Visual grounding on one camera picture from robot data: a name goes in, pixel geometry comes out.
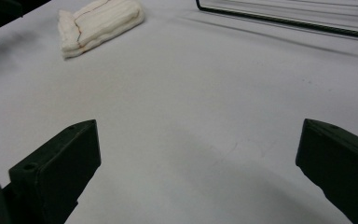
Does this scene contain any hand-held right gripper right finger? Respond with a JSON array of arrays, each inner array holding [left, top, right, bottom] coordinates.
[[295, 118, 358, 224]]

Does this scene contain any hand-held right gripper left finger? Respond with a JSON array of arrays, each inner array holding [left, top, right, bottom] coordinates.
[[2, 119, 102, 224]]

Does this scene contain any white towel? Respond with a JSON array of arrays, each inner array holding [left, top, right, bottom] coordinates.
[[57, 0, 145, 60]]

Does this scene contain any black wire rack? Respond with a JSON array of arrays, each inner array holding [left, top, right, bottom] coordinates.
[[195, 0, 358, 40]]

